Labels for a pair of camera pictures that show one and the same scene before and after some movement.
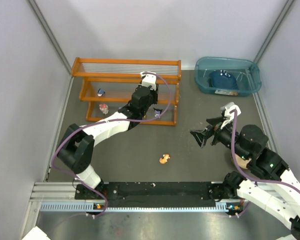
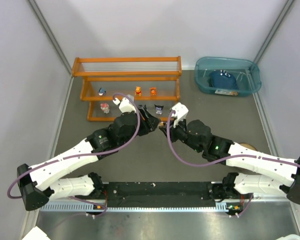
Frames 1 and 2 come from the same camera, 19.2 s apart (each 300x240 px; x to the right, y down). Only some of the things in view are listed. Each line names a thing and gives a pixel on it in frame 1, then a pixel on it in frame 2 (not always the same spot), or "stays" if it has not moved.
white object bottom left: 36,234 stays
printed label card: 226,92 stays
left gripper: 154,91 -> 148,119
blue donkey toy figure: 101,92 stays
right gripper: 214,133 -> 171,129
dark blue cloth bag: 221,79 stays
